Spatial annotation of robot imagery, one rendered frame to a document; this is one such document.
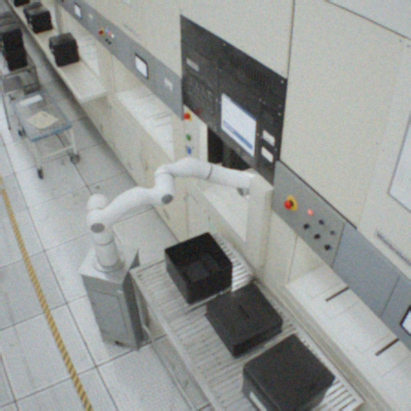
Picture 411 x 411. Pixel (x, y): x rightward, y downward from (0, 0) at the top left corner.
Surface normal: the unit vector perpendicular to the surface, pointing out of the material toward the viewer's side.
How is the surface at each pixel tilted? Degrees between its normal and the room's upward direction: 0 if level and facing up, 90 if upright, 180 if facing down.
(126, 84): 90
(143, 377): 0
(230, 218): 0
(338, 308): 0
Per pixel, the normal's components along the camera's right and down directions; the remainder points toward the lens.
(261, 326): 0.00, -0.73
